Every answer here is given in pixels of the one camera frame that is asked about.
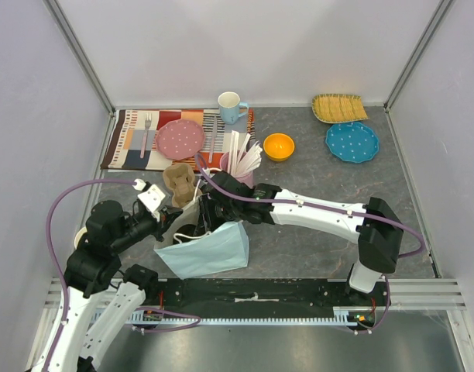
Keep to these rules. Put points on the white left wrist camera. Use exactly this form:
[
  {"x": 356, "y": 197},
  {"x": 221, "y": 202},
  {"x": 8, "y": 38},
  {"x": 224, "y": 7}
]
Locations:
[{"x": 151, "y": 196}]

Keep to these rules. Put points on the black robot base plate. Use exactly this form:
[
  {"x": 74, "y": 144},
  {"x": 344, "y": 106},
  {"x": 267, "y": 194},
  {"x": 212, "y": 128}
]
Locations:
[{"x": 261, "y": 298}]

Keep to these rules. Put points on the grey table knife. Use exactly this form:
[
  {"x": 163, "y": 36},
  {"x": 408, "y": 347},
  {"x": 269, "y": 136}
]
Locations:
[{"x": 214, "y": 134}]

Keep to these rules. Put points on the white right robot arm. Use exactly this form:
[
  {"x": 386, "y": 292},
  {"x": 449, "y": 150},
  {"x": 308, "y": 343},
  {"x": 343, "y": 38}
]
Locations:
[{"x": 373, "y": 226}]

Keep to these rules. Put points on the pink polka dot plate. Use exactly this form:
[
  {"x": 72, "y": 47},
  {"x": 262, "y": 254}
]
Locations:
[{"x": 180, "y": 139}]

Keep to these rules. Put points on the white wrapped straw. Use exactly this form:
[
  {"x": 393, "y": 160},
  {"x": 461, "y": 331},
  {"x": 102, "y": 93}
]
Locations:
[
  {"x": 234, "y": 147},
  {"x": 253, "y": 157},
  {"x": 241, "y": 156}
]

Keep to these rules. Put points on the black plastic cup lid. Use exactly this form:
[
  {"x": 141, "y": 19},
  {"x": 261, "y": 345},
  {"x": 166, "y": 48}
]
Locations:
[{"x": 186, "y": 230}]

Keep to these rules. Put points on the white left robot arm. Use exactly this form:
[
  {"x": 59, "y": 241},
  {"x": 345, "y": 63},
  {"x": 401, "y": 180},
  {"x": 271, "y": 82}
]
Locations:
[{"x": 78, "y": 342}]

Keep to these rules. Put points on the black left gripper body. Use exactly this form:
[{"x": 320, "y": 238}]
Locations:
[{"x": 163, "y": 215}]

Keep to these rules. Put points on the pink straw holder cup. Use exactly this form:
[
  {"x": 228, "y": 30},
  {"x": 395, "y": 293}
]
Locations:
[{"x": 246, "y": 178}]

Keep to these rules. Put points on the orange bowl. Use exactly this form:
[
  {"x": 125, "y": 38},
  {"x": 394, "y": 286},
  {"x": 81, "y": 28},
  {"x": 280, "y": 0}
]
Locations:
[{"x": 279, "y": 147}]

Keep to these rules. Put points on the silver fork pink handle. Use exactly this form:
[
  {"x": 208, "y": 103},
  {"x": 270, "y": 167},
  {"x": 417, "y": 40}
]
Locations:
[{"x": 147, "y": 125}]

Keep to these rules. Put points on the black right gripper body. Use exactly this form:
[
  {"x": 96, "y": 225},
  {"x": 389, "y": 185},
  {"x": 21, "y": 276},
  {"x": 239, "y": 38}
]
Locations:
[{"x": 212, "y": 209}]

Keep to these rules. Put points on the yellow woven tray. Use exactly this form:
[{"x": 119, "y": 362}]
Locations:
[{"x": 338, "y": 108}]

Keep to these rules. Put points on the colourful striped placemat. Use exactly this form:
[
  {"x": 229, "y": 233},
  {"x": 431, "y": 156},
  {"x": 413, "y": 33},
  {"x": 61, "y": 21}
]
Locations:
[{"x": 133, "y": 143}]

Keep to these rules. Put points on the blue polka dot plate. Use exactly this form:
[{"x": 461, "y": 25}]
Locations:
[{"x": 352, "y": 142}]

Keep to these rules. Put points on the grey slotted cable duct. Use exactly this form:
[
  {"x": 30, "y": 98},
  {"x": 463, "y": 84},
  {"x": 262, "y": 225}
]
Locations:
[{"x": 339, "y": 318}]

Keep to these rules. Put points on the light blue paper bag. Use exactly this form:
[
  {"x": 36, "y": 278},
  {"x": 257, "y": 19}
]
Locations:
[{"x": 225, "y": 248}]

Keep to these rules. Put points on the light blue mug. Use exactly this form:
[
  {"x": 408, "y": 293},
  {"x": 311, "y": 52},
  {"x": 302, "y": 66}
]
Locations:
[{"x": 231, "y": 108}]

